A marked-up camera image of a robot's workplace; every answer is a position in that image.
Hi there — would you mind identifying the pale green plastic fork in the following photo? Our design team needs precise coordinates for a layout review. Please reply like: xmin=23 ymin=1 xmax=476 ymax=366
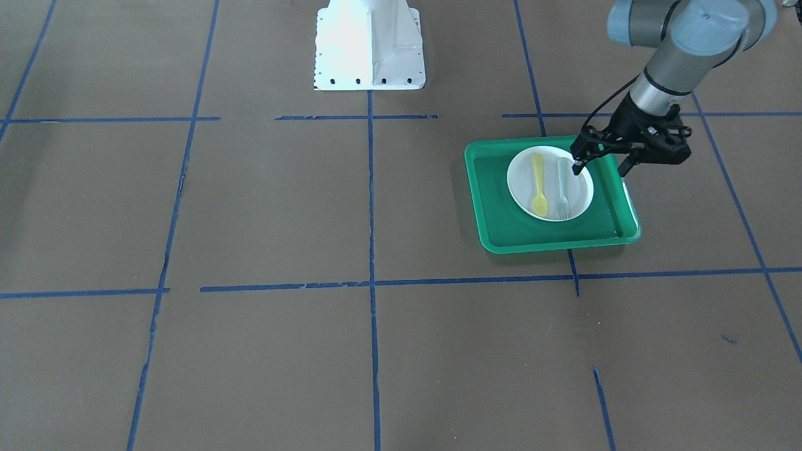
xmin=556 ymin=158 xmax=570 ymax=220

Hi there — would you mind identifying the white camera pillar with base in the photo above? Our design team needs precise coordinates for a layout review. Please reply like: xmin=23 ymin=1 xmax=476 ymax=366
xmin=313 ymin=1 xmax=427 ymax=91

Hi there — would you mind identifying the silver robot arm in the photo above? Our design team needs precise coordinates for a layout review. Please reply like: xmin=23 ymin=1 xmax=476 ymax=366
xmin=570 ymin=1 xmax=778 ymax=177

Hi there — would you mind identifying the green plastic tray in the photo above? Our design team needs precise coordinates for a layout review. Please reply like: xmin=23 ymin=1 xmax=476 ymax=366
xmin=464 ymin=136 xmax=642 ymax=254

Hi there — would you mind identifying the white round plate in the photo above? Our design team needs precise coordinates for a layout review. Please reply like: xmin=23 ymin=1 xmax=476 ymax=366
xmin=507 ymin=146 xmax=594 ymax=222

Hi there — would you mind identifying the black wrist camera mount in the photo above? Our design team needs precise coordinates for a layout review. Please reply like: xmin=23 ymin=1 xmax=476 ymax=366
xmin=640 ymin=105 xmax=692 ymax=165

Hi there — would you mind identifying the yellow plastic spoon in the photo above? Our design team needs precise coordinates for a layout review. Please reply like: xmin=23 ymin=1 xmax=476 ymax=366
xmin=531 ymin=152 xmax=549 ymax=217

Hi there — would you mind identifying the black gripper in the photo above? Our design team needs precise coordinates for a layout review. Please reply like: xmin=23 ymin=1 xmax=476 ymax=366
xmin=571 ymin=94 xmax=675 ymax=178

